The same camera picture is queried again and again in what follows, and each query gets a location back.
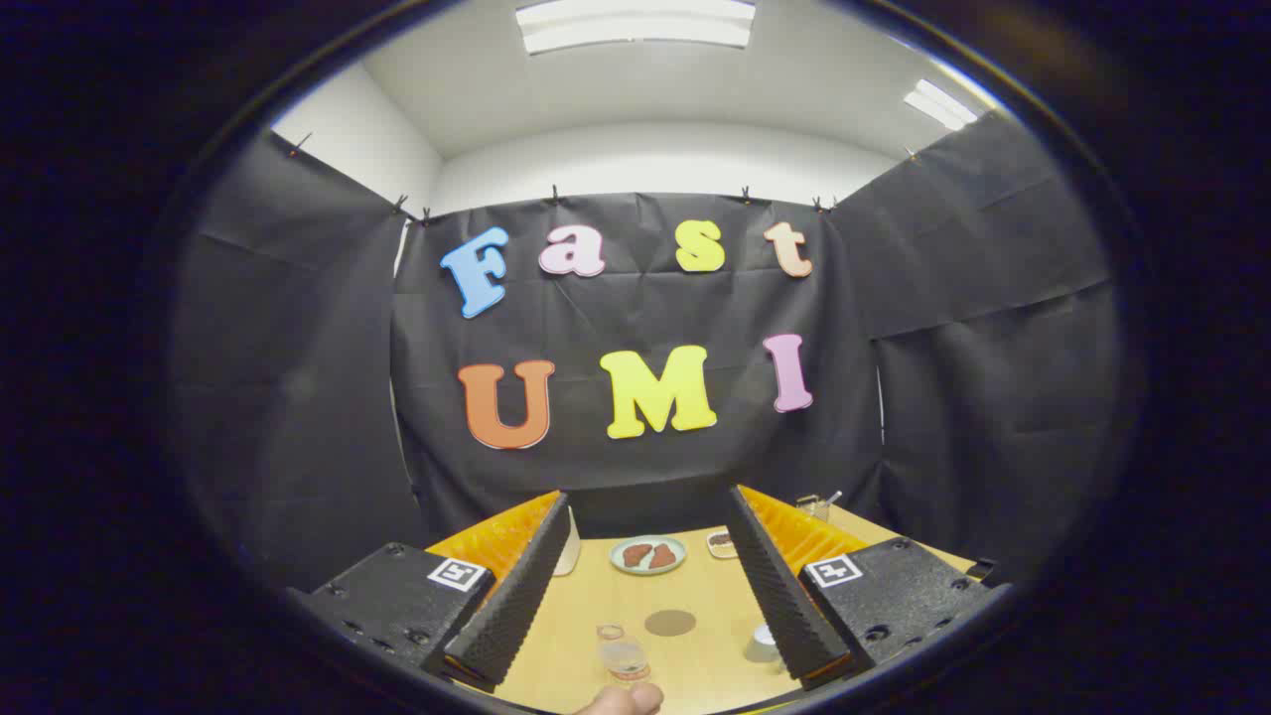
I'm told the pale green plate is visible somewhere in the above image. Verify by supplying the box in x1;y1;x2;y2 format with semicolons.
610;535;687;576

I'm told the white toaster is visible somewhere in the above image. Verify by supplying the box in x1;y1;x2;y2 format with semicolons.
552;506;582;577

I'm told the large ceiling light panel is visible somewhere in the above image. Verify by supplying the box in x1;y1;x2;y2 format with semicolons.
514;0;758;56

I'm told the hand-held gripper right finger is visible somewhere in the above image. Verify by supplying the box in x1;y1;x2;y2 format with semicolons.
728;484;1014;693

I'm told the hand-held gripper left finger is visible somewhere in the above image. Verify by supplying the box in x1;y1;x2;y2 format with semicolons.
286;490;574;694

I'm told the wooden table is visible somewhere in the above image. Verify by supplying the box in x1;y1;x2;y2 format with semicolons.
494;501;979;715

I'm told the small ceiling light panel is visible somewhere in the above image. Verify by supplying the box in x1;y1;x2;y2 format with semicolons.
902;78;981;132

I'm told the clear plastic juice bottle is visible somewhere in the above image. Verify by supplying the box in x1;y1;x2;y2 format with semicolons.
595;624;652;685

